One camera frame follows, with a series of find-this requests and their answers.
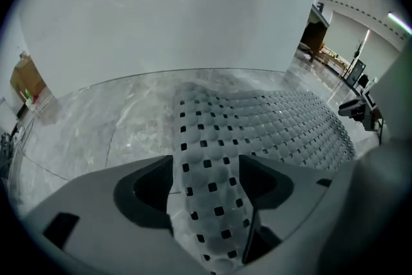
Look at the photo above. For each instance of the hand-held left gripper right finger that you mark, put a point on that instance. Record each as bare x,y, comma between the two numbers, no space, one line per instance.
299,190

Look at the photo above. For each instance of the brown cardboard box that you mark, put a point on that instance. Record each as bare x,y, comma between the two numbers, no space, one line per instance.
27,79

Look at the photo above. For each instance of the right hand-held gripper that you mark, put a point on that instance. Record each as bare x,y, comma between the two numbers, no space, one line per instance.
370,106

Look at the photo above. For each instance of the person's white clothing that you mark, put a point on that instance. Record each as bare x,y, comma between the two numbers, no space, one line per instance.
392,177

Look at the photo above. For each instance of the black framed board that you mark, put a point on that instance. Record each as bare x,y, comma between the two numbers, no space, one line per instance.
355,74

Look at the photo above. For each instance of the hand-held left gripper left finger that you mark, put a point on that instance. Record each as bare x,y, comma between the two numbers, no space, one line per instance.
96,203

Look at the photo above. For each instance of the black coat stand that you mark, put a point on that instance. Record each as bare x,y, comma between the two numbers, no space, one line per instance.
356,50

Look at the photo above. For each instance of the grey perforated bath mat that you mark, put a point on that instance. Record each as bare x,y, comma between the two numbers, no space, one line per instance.
257,125

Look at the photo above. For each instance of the green bottle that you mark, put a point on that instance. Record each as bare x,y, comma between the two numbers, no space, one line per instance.
28,96

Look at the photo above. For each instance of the long ceiling light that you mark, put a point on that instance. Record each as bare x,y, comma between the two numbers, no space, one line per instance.
399,22

